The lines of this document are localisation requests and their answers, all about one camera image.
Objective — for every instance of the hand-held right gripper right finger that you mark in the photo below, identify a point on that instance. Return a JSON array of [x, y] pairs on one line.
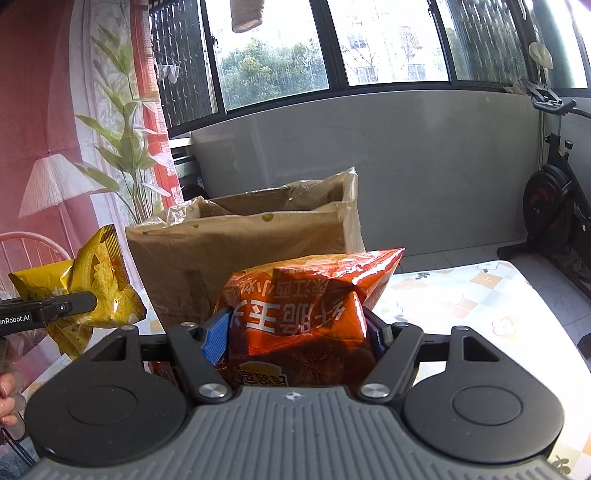
[[377, 337]]

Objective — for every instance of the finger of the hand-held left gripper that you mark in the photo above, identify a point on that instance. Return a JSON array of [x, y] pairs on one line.
[[69, 304]]

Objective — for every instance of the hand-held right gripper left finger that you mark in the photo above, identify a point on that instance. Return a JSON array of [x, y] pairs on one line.
[[214, 339]]

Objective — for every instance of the large yellow snack bag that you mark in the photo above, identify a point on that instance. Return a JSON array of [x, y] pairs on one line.
[[99, 272]]

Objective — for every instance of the orange chip bag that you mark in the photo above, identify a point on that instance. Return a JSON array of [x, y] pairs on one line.
[[304, 304]]

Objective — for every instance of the plastic-wrapped cardboard box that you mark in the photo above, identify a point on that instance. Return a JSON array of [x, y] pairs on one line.
[[184, 249]]

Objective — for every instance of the person's left hand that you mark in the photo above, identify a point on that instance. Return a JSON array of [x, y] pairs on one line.
[[9, 399]]

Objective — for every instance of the floral checked tablecloth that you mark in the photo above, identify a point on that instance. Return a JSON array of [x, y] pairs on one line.
[[461, 300]]

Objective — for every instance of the hanging white laundry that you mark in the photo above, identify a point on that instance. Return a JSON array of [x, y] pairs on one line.
[[168, 73]]

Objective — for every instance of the black-framed window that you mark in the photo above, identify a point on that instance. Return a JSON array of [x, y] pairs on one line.
[[332, 41]]

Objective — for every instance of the hanging beige cloth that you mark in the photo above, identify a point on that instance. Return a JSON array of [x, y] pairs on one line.
[[247, 16]]

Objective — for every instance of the beige object on bike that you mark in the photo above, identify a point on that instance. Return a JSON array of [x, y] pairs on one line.
[[540, 54]]

